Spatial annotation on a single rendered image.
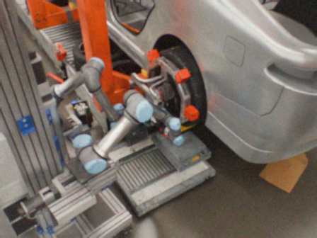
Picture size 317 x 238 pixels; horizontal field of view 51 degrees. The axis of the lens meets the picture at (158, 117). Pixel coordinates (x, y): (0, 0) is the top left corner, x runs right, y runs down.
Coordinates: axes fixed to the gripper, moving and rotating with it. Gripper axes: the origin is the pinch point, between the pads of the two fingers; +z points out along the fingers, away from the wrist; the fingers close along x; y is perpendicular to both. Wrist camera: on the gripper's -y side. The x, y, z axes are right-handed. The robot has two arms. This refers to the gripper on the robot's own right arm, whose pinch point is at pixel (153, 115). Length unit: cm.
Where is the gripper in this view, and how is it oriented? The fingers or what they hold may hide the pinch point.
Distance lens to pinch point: 249.0
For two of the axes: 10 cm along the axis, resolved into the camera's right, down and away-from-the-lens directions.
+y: -0.8, -7.2, -6.9
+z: -5.4, -5.5, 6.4
